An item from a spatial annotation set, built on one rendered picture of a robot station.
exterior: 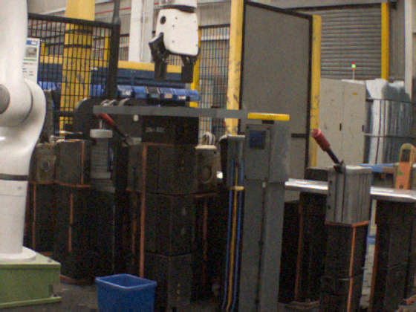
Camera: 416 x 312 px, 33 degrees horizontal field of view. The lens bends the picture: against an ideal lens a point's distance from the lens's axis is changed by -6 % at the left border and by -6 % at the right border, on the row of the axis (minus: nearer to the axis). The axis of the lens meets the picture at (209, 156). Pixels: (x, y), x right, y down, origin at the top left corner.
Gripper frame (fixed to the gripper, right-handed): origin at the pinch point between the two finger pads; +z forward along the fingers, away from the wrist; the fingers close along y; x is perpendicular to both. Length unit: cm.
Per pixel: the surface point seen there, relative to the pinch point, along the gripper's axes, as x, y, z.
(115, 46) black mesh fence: 119, 103, -21
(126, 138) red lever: 21.0, 8.2, 14.4
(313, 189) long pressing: -23.8, 22.6, 23.6
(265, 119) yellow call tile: -26.6, -4.0, 8.3
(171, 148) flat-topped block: -3.7, -4.0, 15.2
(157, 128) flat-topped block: 0.3, -4.2, 11.3
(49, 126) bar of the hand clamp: 67, 22, 13
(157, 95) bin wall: 203, 230, -4
